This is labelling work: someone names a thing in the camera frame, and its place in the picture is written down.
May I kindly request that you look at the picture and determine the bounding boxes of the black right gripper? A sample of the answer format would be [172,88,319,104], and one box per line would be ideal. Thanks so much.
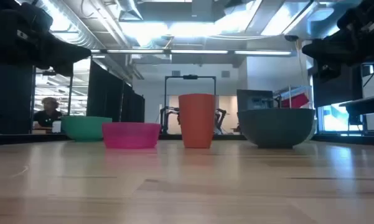
[301,0,374,82]

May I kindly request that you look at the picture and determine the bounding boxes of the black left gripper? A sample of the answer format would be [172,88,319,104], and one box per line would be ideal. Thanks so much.
[0,0,92,77]

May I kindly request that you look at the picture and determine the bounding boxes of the dark blue-grey bowl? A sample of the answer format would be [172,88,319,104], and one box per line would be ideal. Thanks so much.
[236,108,316,149]

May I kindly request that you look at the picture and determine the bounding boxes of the red board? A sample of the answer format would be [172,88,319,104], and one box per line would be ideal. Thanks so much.
[279,92,311,110]

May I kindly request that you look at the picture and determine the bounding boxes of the black curtain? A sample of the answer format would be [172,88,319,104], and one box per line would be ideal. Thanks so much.
[86,60,146,123]

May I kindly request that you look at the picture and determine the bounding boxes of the person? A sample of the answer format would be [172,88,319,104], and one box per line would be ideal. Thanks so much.
[32,96,63,129]

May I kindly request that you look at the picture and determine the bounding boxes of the dark side table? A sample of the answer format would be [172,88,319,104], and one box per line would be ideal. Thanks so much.
[339,94,374,131]

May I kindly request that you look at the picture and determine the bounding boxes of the green plastic bowl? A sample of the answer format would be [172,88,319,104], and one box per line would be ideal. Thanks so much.
[61,116,113,142]

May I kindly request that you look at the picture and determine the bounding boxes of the grey monitor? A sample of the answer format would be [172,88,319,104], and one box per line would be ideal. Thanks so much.
[236,89,274,112]

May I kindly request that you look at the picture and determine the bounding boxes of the pink plastic bowl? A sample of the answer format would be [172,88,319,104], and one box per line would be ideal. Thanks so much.
[101,122,162,149]

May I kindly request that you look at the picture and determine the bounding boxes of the long ceiling light bar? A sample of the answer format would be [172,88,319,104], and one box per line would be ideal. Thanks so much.
[90,49,293,56]

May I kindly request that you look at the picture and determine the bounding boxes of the orange plastic cup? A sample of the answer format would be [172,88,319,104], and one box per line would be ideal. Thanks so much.
[178,93,217,149]

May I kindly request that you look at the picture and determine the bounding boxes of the black wall panel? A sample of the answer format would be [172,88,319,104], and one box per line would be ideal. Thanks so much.
[0,63,35,135]

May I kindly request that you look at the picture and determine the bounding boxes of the black robot rig frame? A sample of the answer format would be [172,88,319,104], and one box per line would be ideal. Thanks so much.
[159,74,228,136]

